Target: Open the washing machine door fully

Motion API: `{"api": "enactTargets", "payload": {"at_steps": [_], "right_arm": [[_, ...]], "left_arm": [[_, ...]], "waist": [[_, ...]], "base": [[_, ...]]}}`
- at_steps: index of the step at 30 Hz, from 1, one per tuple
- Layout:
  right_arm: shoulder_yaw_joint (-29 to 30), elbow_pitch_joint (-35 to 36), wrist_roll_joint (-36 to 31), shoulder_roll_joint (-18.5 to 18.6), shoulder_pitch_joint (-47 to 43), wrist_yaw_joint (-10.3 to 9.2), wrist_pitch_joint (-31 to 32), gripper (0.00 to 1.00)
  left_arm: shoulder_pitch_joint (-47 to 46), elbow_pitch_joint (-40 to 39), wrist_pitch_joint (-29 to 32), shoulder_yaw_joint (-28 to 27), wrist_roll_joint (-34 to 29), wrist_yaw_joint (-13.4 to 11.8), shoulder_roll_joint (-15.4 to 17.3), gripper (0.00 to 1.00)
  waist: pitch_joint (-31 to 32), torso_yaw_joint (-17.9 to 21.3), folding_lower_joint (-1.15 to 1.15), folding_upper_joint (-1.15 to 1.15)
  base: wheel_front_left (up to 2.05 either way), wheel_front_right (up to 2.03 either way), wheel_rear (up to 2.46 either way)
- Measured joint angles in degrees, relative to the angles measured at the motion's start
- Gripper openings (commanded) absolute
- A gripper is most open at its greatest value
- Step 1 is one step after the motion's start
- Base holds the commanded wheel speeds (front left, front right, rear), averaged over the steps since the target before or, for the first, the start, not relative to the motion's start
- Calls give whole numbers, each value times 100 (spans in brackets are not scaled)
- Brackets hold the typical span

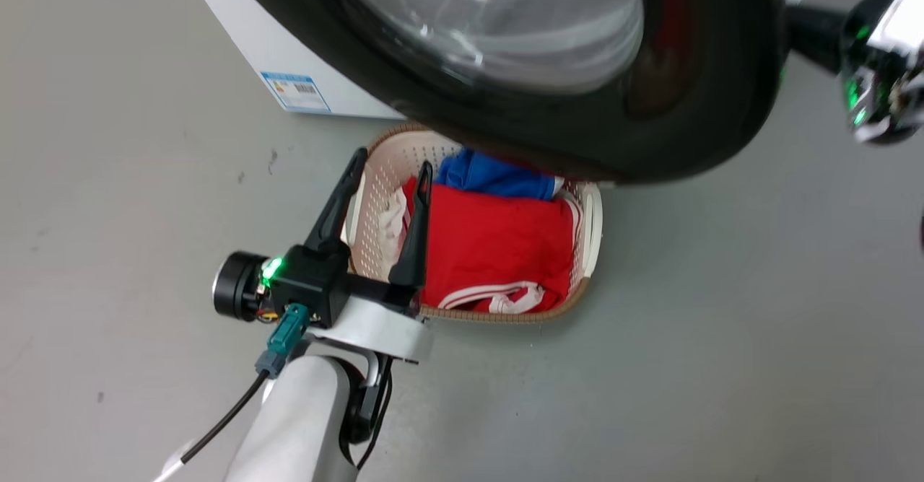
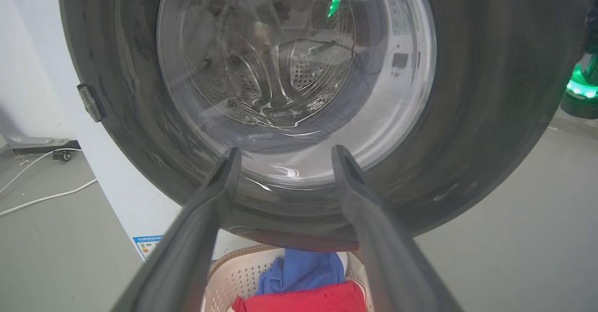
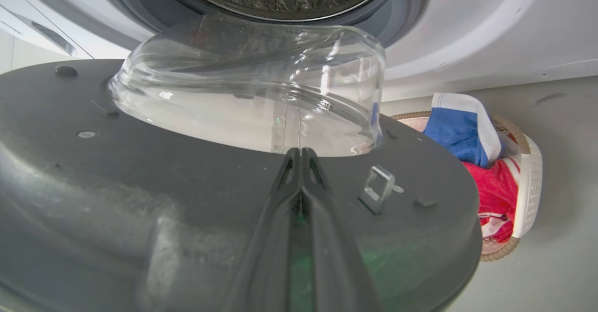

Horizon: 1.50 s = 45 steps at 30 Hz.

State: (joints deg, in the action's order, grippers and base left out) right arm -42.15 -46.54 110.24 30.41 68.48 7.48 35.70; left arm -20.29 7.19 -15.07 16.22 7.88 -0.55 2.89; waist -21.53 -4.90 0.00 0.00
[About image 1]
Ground beige perforated laundry basket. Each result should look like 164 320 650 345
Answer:
344 123 603 324

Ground white washing machine body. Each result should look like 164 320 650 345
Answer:
179 0 829 120

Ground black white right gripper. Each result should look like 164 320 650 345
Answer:
785 0 924 146

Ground teal cable connector plug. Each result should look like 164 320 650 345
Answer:
253 303 310 380

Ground black round glass washer door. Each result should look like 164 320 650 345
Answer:
224 0 788 184

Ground red garment with white stripes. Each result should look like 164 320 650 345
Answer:
377 175 585 315

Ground black cylindrical gripper motor module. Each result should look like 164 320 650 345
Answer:
212 250 274 322

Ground thin black cable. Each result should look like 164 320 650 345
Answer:
339 356 395 470
180 369 272 465

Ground blue white energy label sticker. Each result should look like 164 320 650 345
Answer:
261 71 332 114

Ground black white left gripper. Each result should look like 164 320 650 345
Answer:
270 147 435 364

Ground blue garment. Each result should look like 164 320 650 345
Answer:
435 147 565 202

